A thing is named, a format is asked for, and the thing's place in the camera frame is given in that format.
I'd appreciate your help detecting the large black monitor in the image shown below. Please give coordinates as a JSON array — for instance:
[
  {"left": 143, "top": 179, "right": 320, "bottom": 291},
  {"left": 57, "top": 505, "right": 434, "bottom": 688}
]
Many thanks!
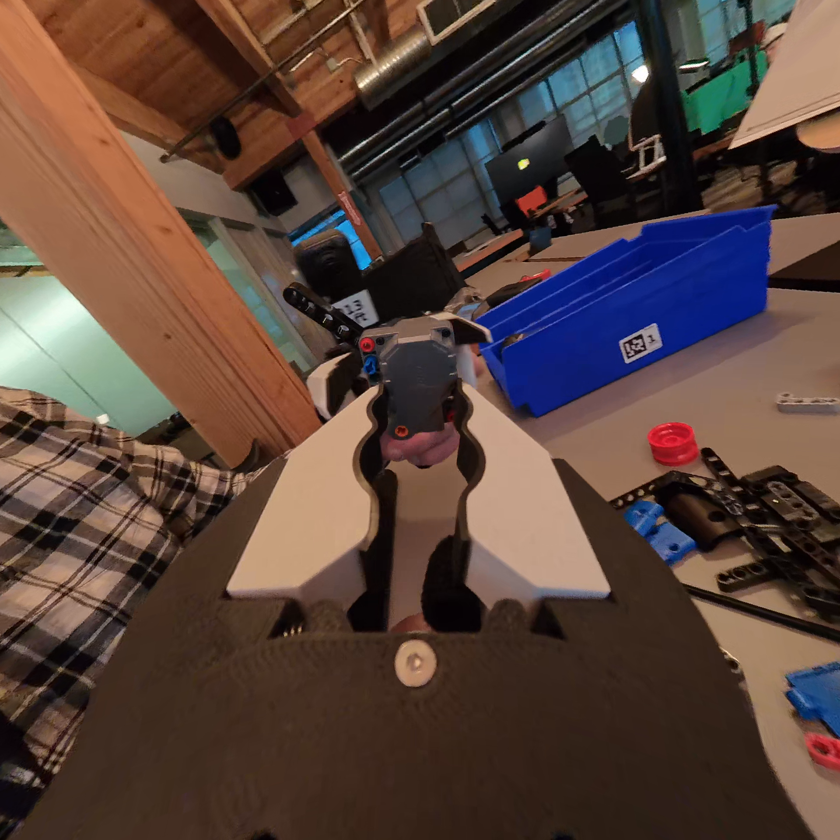
[{"left": 484, "top": 115, "right": 575, "bottom": 198}]

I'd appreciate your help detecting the black power adapter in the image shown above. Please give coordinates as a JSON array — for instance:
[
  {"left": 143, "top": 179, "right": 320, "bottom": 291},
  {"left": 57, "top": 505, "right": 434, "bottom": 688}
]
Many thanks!
[{"left": 487, "top": 279, "right": 552, "bottom": 308}]

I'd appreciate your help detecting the red wheel hub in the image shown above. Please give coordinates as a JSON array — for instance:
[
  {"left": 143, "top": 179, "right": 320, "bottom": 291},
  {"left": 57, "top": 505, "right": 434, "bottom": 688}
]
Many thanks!
[{"left": 646, "top": 422, "right": 700, "bottom": 467}]

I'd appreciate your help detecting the blue plastic bin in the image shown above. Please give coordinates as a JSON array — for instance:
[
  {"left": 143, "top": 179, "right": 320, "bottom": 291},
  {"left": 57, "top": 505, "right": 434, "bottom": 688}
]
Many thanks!
[{"left": 474, "top": 205, "right": 778, "bottom": 419}]

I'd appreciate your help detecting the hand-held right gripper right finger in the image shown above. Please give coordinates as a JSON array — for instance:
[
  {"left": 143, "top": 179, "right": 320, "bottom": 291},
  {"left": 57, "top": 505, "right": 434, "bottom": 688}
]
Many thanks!
[{"left": 423, "top": 384, "right": 613, "bottom": 634}]

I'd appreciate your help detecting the person's left hand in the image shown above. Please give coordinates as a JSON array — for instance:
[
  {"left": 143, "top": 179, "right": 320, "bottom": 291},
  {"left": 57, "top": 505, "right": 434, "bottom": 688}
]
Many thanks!
[{"left": 381, "top": 422, "right": 460, "bottom": 470}]

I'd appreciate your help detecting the grey desk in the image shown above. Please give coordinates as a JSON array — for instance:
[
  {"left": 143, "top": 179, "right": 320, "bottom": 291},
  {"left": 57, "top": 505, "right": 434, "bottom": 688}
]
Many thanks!
[{"left": 459, "top": 210, "right": 840, "bottom": 840}]

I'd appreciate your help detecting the printed instruction sheet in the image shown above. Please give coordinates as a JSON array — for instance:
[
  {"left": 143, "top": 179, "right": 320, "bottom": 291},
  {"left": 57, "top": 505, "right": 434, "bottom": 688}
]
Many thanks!
[{"left": 728, "top": 0, "right": 840, "bottom": 152}]

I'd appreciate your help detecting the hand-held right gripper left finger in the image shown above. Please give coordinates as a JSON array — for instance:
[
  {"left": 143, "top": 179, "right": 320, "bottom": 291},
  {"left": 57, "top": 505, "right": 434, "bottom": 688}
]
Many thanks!
[{"left": 225, "top": 385, "right": 400, "bottom": 634}]

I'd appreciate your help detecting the silver air duct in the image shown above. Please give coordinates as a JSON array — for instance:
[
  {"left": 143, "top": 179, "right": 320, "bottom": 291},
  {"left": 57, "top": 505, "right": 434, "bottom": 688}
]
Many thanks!
[{"left": 354, "top": 26, "right": 434, "bottom": 109}]

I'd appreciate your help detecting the person's left forearm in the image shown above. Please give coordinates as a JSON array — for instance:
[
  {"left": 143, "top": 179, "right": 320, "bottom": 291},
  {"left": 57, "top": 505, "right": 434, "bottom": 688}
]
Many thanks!
[{"left": 0, "top": 386, "right": 290, "bottom": 821}]

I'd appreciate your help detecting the black curved toy shell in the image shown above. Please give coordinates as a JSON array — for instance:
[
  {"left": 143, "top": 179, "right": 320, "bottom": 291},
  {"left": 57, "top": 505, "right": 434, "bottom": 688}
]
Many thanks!
[{"left": 659, "top": 489, "right": 746, "bottom": 552}]

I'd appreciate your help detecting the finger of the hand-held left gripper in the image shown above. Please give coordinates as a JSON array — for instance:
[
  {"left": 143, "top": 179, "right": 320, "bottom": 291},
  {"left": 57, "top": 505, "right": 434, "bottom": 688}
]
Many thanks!
[
  {"left": 451, "top": 317, "right": 494, "bottom": 389},
  {"left": 306, "top": 353, "right": 370, "bottom": 424}
]

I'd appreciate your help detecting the wooden post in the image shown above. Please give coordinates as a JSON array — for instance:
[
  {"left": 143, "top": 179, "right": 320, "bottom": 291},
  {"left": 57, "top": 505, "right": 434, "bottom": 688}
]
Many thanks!
[{"left": 0, "top": 0, "right": 322, "bottom": 467}]

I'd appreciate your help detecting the black beam frame assembly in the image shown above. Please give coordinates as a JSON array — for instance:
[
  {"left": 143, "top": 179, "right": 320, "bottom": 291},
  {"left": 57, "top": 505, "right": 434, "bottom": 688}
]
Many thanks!
[{"left": 609, "top": 448, "right": 840, "bottom": 623}]

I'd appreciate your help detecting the blue flat bracket piece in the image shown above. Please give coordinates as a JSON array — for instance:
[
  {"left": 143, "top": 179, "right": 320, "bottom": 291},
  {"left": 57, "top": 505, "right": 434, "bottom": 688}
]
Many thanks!
[{"left": 785, "top": 663, "right": 840, "bottom": 739}]

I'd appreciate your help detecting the grey toy motor block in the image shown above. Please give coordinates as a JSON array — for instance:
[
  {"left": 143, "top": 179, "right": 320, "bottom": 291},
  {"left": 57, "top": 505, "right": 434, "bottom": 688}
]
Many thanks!
[{"left": 357, "top": 315, "right": 476, "bottom": 441}]

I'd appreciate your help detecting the black bent beam blue pin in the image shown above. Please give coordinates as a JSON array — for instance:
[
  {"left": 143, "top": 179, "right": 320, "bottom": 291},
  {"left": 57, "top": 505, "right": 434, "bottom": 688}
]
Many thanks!
[{"left": 283, "top": 283, "right": 382, "bottom": 382}]

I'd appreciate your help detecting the long black axle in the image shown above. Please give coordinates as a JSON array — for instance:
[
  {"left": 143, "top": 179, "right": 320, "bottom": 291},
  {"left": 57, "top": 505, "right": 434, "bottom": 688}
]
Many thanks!
[{"left": 682, "top": 584, "right": 840, "bottom": 644}]

